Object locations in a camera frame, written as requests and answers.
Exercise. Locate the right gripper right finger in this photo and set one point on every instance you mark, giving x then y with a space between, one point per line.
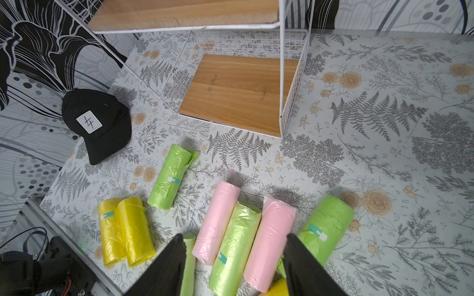
305 276

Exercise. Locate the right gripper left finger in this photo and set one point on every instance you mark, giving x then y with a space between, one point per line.
164 276

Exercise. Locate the pink trash bag roll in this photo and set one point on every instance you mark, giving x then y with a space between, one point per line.
215 222
277 222

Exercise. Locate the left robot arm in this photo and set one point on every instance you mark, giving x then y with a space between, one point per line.
59 272

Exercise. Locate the green trash bag roll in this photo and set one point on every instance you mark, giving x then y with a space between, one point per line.
228 269
188 283
327 220
170 177

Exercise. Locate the yellow trash bag roll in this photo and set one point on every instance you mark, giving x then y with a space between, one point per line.
135 230
113 247
280 288

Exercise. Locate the black baseball cap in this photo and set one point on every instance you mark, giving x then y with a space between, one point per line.
100 119

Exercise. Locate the white wire wooden shelf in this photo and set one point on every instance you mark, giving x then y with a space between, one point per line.
233 63

